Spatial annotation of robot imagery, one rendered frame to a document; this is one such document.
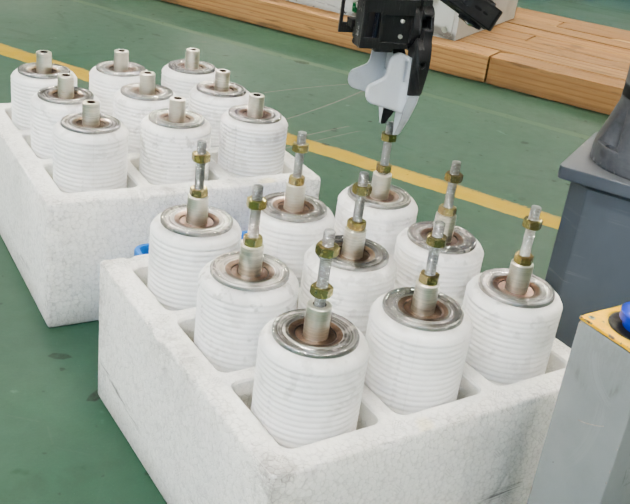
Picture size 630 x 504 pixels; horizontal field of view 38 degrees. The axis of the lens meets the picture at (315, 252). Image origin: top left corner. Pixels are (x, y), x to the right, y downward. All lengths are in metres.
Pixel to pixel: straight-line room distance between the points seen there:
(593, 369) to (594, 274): 0.43
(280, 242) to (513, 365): 0.28
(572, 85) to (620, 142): 1.46
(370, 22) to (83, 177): 0.44
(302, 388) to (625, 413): 0.25
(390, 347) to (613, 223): 0.43
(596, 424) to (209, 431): 0.33
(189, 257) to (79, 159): 0.31
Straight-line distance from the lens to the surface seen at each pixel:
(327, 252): 0.73
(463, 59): 2.69
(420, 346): 0.81
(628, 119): 1.15
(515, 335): 0.89
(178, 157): 1.22
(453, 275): 0.96
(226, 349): 0.85
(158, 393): 0.92
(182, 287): 0.94
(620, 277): 1.18
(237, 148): 1.27
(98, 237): 1.20
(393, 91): 1.00
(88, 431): 1.06
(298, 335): 0.77
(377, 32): 0.98
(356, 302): 0.90
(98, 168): 1.19
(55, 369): 1.16
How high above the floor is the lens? 0.65
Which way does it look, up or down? 26 degrees down
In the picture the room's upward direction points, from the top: 8 degrees clockwise
